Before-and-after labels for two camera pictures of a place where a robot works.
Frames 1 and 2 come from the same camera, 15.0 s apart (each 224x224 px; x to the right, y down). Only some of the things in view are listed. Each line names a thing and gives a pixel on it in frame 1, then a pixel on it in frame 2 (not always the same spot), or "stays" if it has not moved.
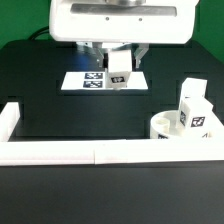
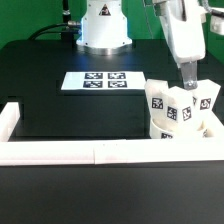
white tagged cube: x=119 y=69 → x=178 y=107
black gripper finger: x=102 y=57 → x=189 y=74
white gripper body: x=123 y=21 → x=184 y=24
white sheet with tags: x=96 y=81 stays
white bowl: x=167 y=125 stays
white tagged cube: x=196 y=113 → x=156 y=94
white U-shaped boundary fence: x=34 y=152 stays
